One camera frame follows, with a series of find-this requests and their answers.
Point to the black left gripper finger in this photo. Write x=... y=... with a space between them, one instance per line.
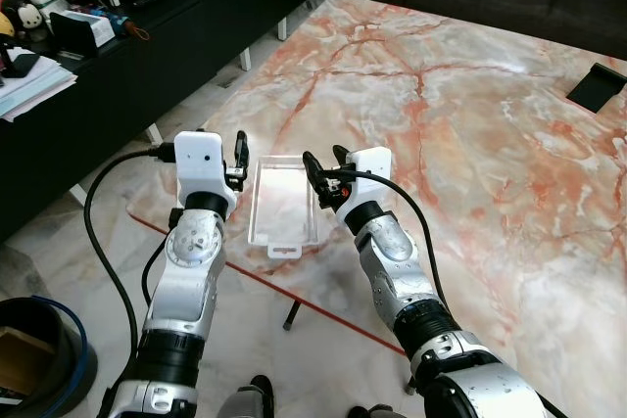
x=243 y=149

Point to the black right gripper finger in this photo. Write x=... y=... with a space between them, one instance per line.
x=313 y=168
x=342 y=155

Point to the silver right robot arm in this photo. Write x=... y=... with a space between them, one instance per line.
x=397 y=261

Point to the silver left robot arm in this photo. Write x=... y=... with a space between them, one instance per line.
x=186 y=271

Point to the black rubbish bin blue rim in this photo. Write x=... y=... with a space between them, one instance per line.
x=78 y=369

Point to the black low TV console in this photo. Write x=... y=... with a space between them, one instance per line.
x=147 y=75

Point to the black metal table leg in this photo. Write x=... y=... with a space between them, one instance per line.
x=291 y=317

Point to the blue tool orange loop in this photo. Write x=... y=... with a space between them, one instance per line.
x=122 y=24

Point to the black box white label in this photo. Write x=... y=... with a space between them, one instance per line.
x=83 y=34

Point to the white paper stack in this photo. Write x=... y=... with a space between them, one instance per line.
x=34 y=93

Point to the robot left leg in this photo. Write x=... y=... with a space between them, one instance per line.
x=245 y=398

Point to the robot leg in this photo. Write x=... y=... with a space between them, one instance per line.
x=245 y=398
x=370 y=411

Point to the robot right leg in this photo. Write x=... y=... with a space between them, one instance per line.
x=370 y=411

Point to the small black phone stand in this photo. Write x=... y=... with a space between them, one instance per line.
x=22 y=66

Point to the black mouse plush toy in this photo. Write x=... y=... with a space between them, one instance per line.
x=22 y=19

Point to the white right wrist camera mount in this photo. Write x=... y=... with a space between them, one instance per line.
x=370 y=171

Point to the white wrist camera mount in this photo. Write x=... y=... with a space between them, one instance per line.
x=201 y=159
x=370 y=171

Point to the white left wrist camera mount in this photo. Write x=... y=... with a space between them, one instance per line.
x=201 y=159

